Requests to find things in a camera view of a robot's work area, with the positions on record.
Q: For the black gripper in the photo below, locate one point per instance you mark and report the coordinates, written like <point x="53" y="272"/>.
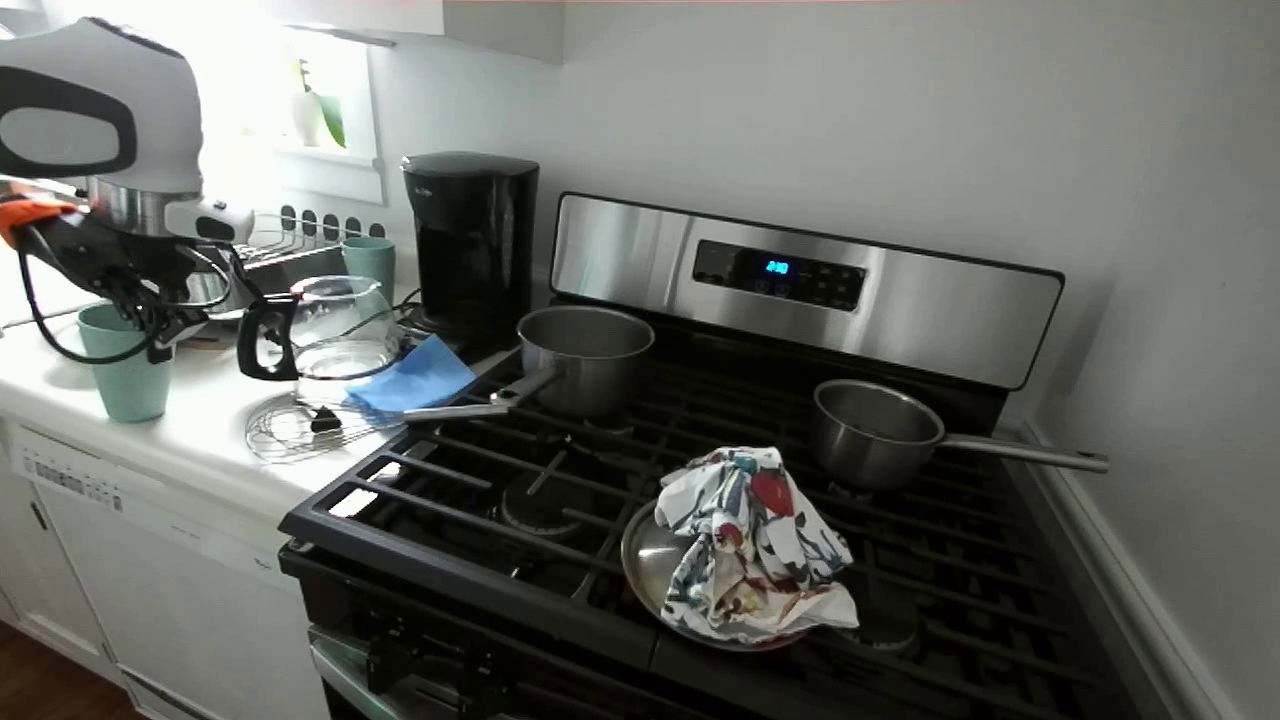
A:
<point x="123" y="260"/>

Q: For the teal plastic cup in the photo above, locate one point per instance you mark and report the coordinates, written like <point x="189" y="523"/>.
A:
<point x="124" y="384"/>

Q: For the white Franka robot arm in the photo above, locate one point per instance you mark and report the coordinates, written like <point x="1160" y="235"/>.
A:
<point x="145" y="107"/>

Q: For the steel countertop appliance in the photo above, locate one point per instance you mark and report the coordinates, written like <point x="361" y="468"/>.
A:
<point x="287" y="260"/>

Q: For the teal canister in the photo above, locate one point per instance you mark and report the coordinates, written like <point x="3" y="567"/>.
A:
<point x="369" y="267"/>

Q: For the blue dish cloth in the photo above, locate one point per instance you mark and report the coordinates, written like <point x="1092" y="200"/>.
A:
<point x="412" y="382"/>

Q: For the white dishwasher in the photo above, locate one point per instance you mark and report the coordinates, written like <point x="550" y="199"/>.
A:
<point x="173" y="602"/>

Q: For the framed plant picture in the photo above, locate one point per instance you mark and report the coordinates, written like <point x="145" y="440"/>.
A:
<point x="327" y="113"/>

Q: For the black coffee maker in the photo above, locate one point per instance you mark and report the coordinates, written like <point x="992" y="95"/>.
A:
<point x="465" y="241"/>

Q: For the steel frying pan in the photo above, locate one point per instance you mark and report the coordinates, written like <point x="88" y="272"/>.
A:
<point x="645" y="561"/>

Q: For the patterned kitchen towel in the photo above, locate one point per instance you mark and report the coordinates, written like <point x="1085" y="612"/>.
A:
<point x="747" y="547"/>

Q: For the small steel saucepan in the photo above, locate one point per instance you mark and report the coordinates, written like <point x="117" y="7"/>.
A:
<point x="864" y="446"/>

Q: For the black and steel gas stove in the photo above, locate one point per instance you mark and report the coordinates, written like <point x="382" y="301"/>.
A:
<point x="904" y="315"/>

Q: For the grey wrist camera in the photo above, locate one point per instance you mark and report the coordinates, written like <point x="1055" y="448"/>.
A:
<point x="227" y="222"/>

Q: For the white wall outlet strip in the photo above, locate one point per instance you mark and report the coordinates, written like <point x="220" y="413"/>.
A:
<point x="327" y="222"/>

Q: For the white wall cabinet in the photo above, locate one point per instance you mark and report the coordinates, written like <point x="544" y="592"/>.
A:
<point x="494" y="25"/>

